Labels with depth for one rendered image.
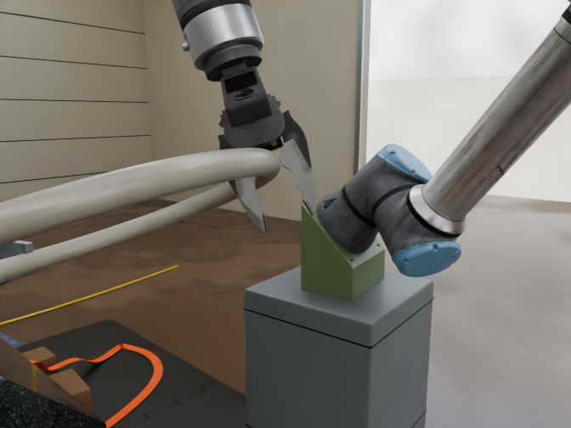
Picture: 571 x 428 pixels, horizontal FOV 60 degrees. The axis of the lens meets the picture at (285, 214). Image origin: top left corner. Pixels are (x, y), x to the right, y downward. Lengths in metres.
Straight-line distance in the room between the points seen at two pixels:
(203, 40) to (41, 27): 6.73
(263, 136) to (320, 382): 0.88
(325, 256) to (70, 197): 0.99
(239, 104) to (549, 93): 0.63
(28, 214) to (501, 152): 0.85
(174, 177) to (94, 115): 7.15
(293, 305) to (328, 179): 4.67
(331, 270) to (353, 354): 0.22
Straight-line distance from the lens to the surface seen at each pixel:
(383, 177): 1.24
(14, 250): 0.87
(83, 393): 2.45
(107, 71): 7.72
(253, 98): 0.51
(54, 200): 0.40
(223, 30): 0.60
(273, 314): 1.36
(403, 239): 1.15
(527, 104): 1.01
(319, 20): 6.05
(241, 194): 0.58
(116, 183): 0.40
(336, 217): 1.31
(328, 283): 1.34
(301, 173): 0.58
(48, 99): 7.24
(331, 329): 1.26
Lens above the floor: 1.33
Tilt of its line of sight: 11 degrees down
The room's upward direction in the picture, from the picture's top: straight up
